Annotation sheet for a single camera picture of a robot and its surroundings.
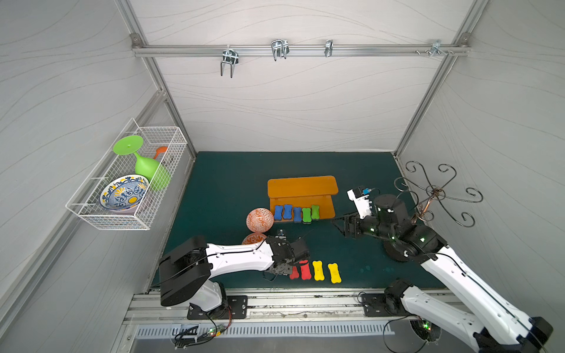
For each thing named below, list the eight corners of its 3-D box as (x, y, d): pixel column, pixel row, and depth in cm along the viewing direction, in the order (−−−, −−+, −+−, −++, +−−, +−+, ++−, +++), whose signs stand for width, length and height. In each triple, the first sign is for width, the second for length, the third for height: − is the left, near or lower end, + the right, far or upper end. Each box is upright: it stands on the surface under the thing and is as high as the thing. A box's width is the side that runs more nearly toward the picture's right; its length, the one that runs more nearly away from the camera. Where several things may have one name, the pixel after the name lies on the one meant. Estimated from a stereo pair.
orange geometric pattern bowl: (246, 232, 92) (244, 228, 89) (248, 211, 98) (247, 207, 96) (273, 232, 92) (272, 228, 89) (274, 212, 98) (274, 207, 96)
